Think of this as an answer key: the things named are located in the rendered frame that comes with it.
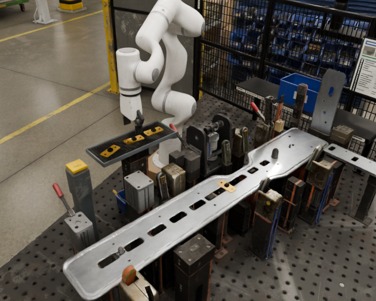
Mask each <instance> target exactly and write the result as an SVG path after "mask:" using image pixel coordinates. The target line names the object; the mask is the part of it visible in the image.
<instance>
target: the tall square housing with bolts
mask: <svg viewBox="0 0 376 301"><path fill-rule="evenodd" d="M124 185H125V197H126V201H127V202H128V203H129V204H130V205H129V206H128V211H129V218H130V222H132V221H134V220H135V219H138V218H139V217H141V216H142V215H144V214H146V213H148V212H149V211H151V210H153V206H154V205H155V202H154V184H153V180H152V179H150V178H149V177H147V176H146V175H145V174H144V173H142V172H141V171H136V172H135V173H132V174H130V175H128V176H126V177H124ZM130 222H128V223H130ZM130 244H131V247H130V251H131V250H133V249H135V245H134V243H133V242H132V243H130Z"/></svg>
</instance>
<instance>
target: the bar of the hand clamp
mask: <svg viewBox="0 0 376 301"><path fill-rule="evenodd" d="M264 99H265V101H266V104H265V124H266V125H268V126H269V124H270V125H271V126H270V127H269V129H272V123H273V104H276V102H277V99H276V98H273V96H268V97H266V98H264Z"/></svg>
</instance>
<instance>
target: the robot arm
mask: <svg viewBox="0 0 376 301"><path fill-rule="evenodd" d="M204 30H205V20H204V18H203V17H202V16H201V14H200V13H199V12H197V11H196V10H195V9H193V8H192V7H190V6H188V5H186V4H185V3H183V2H182V1H181V0H158V1H157V3H156V4H155V6H154V7H153V9H152V10H151V12H150V14H149V15H148V16H147V19H146V20H145V22H144V23H143V25H142V27H141V28H140V30H139V31H138V33H137V36H136V38H135V42H136V44H137V45H138V46H139V47H140V48H141V49H142V50H144V51H147V52H148V53H150V54H151V57H150V59H149V60H148V61H147V62H143V61H141V60H140V52H139V50H137V49H135V48H121V49H119V50H117V51H116V61H117V69H118V82H119V92H120V109H121V113H122V115H123V120H124V125H127V124H130V123H131V121H134V122H135V134H140V133H142V132H143V126H142V125H143V123H144V117H143V116H142V106H141V98H140V92H141V83H145V84H152V83H154V82H155V81H156V79H157V78H158V76H159V74H160V72H161V70H162V68H163V66H164V55H163V52H162V49H161V47H160V45H159V41H160V40H161V39H162V40H163V42H164V44H165V47H166V51H167V58H166V66H165V72H164V76H163V78H162V81H161V82H160V84H159V85H158V87H157V88H156V90H155V92H154V93H153V95H152V99H151V102H152V106H153V107H154V108H155V109H156V110H158V111H160V112H163V113H168V114H170V115H174V116H175V117H173V118H166V119H164V120H162V123H163V124H165V125H167V126H169V124H170V123H172V124H173V125H174V126H175V128H176V129H177V131H178V133H179V135H180V137H182V129H183V124H184V123H185V122H186V121H187V120H188V119H189V118H190V117H191V116H192V115H193V114H194V112H195V110H196V101H195V99H194V98H193V97H192V96H190V95H188V94H184V93H180V92H177V91H173V90H171V86H172V84H175V83H176V82H178V81H179V80H181V79H182V77H183V76H184V74H185V71H186V65H187V52H186V50H185V48H184V47H183V46H182V45H181V43H180V41H179V40H178V38H177V35H183V36H189V37H198V36H200V35H202V34H203V32H204ZM136 116H138V118H136ZM137 119H139V122H137ZM176 150H178V151H179V152H181V141H180V139H179V138H178V137H177V136H174V137H172V138H170V139H168V140H166V141H164V142H161V143H160V144H159V150H158V151H157V153H156V154H154V156H153V158H152V162H153V164H154V165H155V166H156V167H157V168H159V169H161V168H162V167H164V166H166V165H168V164H169V153H171V152H174V151H176Z"/></svg>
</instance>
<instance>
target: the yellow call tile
mask: <svg viewBox="0 0 376 301"><path fill-rule="evenodd" d="M66 167H67V168H68V169H69V170H70V171H71V172H72V173H73V174H75V173H77V172H79V171H82V170H84V169H86V168H88V166H87V165H86V164H85V163H84V162H83V161H81V160H80V159H77V160H76V161H73V162H70V163H68V164H66Z"/></svg>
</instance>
